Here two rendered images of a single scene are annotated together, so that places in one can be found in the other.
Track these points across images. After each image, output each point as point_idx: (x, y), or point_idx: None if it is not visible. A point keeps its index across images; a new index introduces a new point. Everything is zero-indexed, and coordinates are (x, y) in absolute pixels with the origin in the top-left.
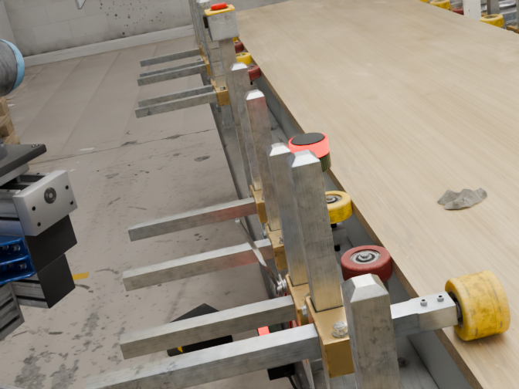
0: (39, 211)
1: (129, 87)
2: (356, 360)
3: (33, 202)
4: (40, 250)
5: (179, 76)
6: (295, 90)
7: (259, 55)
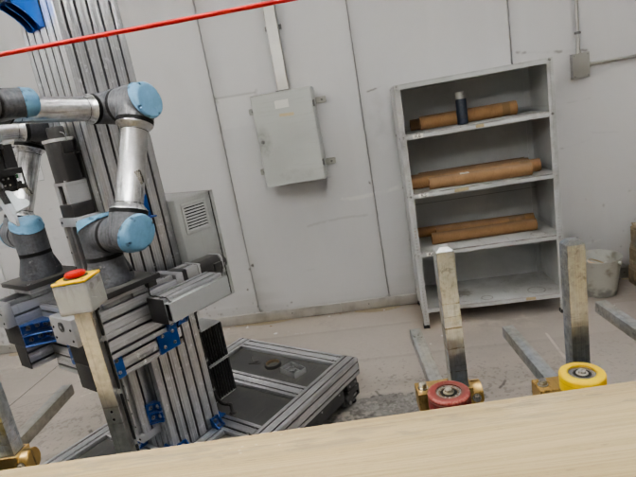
0: (57, 331)
1: None
2: None
3: (53, 324)
4: (75, 352)
5: (633, 338)
6: (235, 454)
7: (575, 399)
